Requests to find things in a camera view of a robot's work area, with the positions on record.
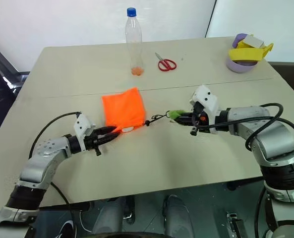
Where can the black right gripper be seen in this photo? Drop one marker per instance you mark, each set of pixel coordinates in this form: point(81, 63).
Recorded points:
point(198, 119)

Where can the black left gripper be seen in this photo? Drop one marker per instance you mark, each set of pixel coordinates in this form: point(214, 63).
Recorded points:
point(93, 141)

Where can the orange fabric pouch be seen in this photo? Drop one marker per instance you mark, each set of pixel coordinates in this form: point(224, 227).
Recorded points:
point(122, 106)

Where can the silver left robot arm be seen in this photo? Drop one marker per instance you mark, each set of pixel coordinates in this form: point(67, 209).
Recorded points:
point(45, 148)

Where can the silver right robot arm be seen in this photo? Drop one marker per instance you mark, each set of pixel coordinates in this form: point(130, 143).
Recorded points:
point(273, 138)

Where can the purple round bowl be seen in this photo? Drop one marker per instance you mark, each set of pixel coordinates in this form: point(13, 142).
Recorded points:
point(238, 68)

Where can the grey rounded robot leg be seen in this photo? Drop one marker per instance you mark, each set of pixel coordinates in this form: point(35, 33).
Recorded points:
point(112, 215)
point(177, 215)

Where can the yellow plastic container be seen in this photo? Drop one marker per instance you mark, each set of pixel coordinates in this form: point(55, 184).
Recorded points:
point(243, 54)

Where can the clear plastic bottle blue cap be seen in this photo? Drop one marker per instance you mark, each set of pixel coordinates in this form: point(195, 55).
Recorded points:
point(134, 44)

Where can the purple round lid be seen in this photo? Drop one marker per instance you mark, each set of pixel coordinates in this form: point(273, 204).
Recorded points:
point(238, 38)

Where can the small white box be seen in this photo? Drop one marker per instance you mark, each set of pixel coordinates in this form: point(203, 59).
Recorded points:
point(253, 41)

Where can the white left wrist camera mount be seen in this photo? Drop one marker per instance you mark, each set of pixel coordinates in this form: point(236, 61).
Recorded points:
point(82, 124)

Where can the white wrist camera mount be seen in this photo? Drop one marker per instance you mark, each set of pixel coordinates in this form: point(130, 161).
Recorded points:
point(82, 124)
point(206, 99)

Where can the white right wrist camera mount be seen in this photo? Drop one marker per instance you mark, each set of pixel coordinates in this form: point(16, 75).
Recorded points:
point(206, 99)

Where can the black metal frame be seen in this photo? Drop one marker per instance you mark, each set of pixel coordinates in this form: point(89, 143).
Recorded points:
point(0, 74)

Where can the white board black frame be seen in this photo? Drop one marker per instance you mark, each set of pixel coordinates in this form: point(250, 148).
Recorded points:
point(260, 15)

